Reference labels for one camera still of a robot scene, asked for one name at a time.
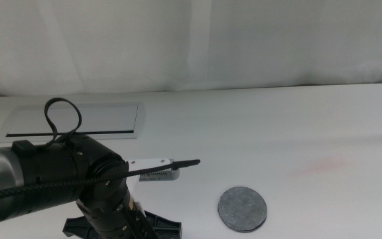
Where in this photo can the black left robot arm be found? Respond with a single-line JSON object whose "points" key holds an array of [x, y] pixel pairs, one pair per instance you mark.
{"points": [[55, 166]]}

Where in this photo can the round grey cup mat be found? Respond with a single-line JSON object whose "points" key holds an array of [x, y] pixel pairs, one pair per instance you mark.
{"points": [[242, 209]]}

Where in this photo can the white backdrop curtain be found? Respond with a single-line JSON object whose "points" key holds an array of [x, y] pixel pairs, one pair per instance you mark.
{"points": [[191, 43]]}

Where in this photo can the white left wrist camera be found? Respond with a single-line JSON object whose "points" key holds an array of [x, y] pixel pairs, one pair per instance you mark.
{"points": [[151, 164]]}

